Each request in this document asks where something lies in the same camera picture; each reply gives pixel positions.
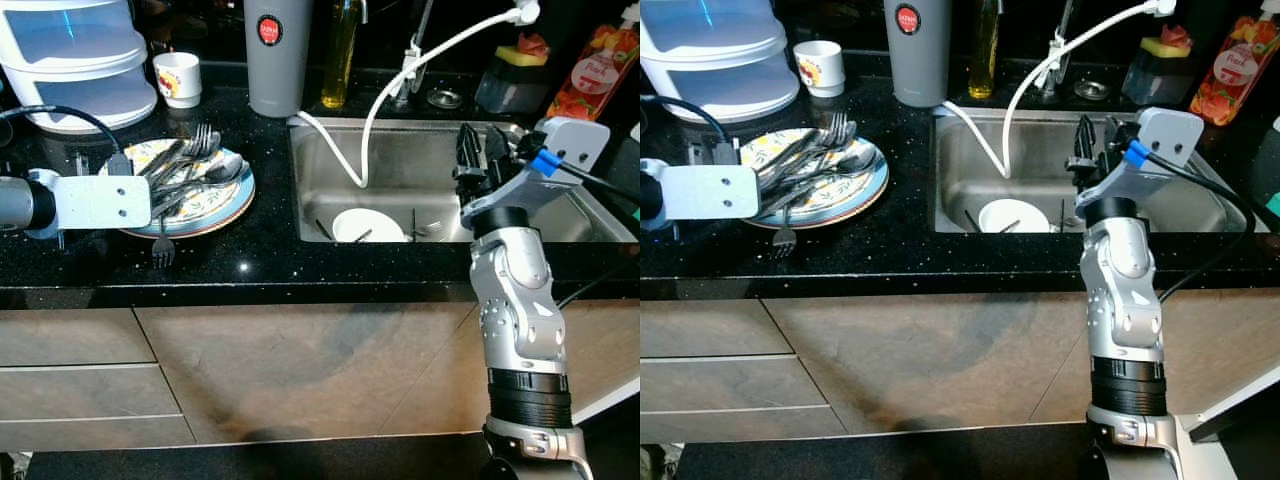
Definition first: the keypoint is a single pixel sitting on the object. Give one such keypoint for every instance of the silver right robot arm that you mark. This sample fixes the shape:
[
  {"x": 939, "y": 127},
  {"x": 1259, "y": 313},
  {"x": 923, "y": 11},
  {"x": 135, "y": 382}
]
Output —
[
  {"x": 1125, "y": 290},
  {"x": 520, "y": 300}
]

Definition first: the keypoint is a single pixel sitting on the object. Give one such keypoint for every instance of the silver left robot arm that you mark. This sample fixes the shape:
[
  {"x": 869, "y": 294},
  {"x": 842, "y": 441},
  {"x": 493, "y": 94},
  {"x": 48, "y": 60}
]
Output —
[{"x": 22, "y": 205}]

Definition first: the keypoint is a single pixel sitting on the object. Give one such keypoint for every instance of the round chrome sink cap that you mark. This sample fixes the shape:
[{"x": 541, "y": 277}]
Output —
[
  {"x": 445, "y": 98},
  {"x": 1091, "y": 90}
]

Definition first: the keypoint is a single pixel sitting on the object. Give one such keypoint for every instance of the stainless steel sink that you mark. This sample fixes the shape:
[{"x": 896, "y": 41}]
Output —
[
  {"x": 1030, "y": 150},
  {"x": 410, "y": 160}
]

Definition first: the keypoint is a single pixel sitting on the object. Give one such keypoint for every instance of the steel fork in sink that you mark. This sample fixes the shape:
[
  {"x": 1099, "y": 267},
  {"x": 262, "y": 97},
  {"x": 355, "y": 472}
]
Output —
[
  {"x": 425, "y": 228},
  {"x": 1072, "y": 218}
]

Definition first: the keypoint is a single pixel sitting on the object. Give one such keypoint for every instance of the black sponge holder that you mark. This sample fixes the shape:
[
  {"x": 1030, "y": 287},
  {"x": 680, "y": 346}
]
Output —
[
  {"x": 505, "y": 85},
  {"x": 1155, "y": 75}
]

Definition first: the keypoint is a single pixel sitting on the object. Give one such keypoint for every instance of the chrome faucet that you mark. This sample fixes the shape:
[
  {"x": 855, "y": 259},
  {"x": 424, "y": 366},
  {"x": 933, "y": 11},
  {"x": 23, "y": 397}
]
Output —
[
  {"x": 1060, "y": 45},
  {"x": 415, "y": 50}
]

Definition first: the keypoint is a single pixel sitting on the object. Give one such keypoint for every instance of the white bowl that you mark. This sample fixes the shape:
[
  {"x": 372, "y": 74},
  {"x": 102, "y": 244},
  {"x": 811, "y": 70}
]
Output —
[
  {"x": 365, "y": 225},
  {"x": 1010, "y": 215}
]

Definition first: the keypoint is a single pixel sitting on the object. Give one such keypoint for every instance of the yellow oil bottle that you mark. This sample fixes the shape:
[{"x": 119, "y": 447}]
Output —
[
  {"x": 984, "y": 55},
  {"x": 338, "y": 60}
]

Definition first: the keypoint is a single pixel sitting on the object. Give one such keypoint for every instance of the grey tumbler with red logo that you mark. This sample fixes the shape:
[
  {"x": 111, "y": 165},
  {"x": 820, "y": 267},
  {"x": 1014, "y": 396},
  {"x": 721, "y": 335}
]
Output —
[
  {"x": 918, "y": 65},
  {"x": 278, "y": 70}
]

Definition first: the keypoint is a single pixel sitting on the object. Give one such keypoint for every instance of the silver spoon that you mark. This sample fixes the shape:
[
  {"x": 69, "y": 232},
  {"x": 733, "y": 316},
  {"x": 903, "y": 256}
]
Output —
[
  {"x": 228, "y": 170},
  {"x": 864, "y": 162}
]

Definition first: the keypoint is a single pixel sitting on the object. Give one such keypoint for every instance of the white stacked food containers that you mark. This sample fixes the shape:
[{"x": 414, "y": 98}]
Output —
[
  {"x": 710, "y": 50},
  {"x": 70, "y": 60}
]

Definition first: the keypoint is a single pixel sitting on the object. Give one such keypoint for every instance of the patterned blue rim plate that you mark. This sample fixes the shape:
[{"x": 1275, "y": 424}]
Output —
[
  {"x": 850, "y": 195},
  {"x": 215, "y": 205}
]

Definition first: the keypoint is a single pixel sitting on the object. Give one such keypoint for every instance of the silver fork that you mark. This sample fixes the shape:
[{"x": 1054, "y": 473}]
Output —
[
  {"x": 203, "y": 140},
  {"x": 843, "y": 130}
]

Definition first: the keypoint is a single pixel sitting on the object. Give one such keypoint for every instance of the beige cabinet door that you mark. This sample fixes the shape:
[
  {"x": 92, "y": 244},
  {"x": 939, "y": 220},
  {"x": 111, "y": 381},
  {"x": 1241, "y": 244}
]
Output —
[
  {"x": 320, "y": 370},
  {"x": 950, "y": 360}
]

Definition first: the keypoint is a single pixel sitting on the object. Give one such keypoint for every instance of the white printed mug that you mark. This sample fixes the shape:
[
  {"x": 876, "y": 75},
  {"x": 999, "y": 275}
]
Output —
[
  {"x": 178, "y": 80},
  {"x": 820, "y": 68}
]

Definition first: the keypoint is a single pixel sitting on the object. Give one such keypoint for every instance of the dark steel fork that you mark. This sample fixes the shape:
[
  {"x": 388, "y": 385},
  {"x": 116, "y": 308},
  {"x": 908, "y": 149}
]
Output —
[
  {"x": 784, "y": 242},
  {"x": 163, "y": 252}
]

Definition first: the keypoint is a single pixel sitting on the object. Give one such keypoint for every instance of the beige cabinet drawers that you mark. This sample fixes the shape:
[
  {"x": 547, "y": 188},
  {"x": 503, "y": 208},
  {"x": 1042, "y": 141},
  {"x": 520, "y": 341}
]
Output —
[
  {"x": 720, "y": 385},
  {"x": 70, "y": 390}
]

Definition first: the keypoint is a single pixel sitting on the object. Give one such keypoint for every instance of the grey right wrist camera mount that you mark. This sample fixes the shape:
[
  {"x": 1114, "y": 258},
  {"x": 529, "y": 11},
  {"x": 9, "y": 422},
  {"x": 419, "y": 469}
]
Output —
[
  {"x": 1170, "y": 130},
  {"x": 575, "y": 140}
]

